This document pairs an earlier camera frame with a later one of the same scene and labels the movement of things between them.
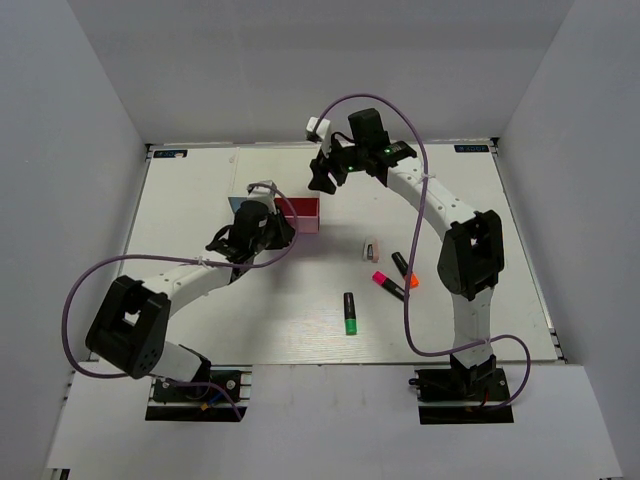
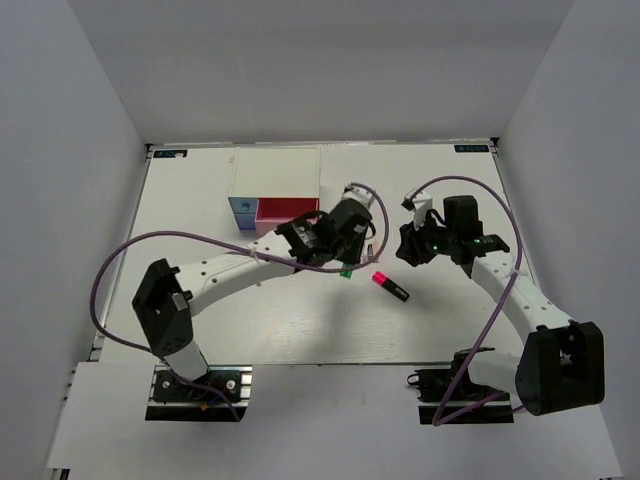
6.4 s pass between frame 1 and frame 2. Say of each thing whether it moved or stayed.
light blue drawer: stayed
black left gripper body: moved
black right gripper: moved
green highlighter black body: moved
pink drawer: stayed
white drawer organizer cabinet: stayed
